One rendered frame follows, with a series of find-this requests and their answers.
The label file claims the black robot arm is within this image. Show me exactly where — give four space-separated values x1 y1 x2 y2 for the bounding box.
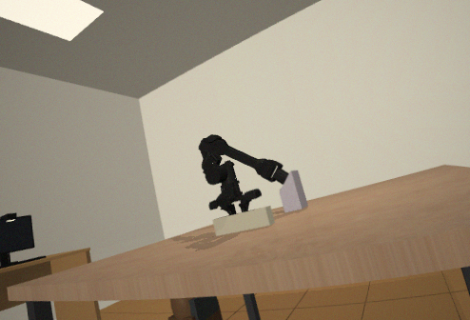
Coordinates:
199 134 289 207

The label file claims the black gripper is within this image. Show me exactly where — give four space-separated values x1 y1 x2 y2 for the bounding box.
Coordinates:
208 178 262 215

